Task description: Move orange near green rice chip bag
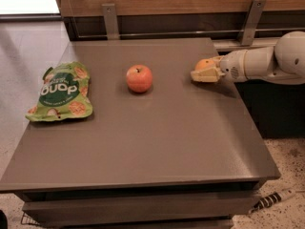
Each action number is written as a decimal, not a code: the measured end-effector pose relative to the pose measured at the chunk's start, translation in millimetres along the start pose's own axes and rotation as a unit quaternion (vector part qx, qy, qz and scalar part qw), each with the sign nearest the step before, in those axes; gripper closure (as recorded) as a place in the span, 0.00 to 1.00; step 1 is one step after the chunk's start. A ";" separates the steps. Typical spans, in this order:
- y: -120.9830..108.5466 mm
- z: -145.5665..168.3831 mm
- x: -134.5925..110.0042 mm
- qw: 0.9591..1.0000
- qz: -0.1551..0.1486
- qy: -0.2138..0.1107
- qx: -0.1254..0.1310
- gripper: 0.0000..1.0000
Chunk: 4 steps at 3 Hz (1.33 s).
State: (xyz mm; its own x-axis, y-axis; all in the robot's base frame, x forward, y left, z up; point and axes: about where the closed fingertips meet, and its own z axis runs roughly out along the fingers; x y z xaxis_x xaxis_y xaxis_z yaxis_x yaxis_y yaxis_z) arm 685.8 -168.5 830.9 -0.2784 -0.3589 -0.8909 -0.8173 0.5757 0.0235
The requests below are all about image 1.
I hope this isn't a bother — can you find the metal bracket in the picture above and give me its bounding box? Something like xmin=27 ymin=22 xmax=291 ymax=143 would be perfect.
xmin=237 ymin=0 xmax=267 ymax=47
xmin=102 ymin=3 xmax=120 ymax=40

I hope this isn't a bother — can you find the grey cabinet drawer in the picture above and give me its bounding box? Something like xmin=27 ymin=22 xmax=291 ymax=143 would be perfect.
xmin=23 ymin=191 xmax=259 ymax=227

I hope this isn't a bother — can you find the left metal bracket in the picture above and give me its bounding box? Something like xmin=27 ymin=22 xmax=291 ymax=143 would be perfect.
xmin=102 ymin=3 xmax=120 ymax=40

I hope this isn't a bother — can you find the green rice chip bag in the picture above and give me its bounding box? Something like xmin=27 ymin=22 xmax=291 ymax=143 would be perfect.
xmin=26 ymin=62 xmax=93 ymax=122

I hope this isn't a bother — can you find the right metal bracket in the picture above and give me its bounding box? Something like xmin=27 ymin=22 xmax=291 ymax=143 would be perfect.
xmin=237 ymin=0 xmax=267 ymax=47

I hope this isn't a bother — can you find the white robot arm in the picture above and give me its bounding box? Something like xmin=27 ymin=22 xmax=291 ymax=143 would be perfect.
xmin=191 ymin=31 xmax=305 ymax=85

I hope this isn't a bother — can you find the orange fruit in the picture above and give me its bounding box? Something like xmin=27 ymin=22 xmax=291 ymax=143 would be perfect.
xmin=194 ymin=59 xmax=215 ymax=71

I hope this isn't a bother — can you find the red apple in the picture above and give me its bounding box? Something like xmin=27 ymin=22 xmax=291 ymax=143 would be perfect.
xmin=126 ymin=65 xmax=153 ymax=94

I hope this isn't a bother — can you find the black white striped cable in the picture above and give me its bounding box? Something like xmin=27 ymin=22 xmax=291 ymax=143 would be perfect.
xmin=248 ymin=188 xmax=297 ymax=215

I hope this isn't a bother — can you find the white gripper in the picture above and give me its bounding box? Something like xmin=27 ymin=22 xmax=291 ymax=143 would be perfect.
xmin=191 ymin=50 xmax=247 ymax=83

